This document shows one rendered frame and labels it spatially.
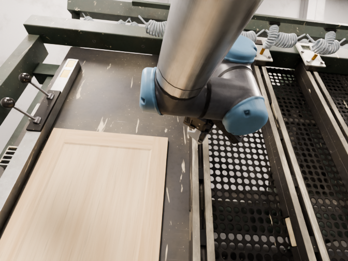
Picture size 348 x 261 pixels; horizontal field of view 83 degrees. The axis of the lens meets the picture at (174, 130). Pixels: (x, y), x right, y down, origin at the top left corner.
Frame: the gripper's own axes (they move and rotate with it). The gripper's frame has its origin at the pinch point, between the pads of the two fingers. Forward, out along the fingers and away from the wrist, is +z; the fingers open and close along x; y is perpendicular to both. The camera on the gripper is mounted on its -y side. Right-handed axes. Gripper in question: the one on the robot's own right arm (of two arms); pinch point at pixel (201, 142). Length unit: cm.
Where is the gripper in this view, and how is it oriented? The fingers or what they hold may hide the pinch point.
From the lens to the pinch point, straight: 66.6
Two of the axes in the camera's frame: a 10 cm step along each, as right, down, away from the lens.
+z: -1.5, 5.5, 8.2
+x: -5.2, 6.7, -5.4
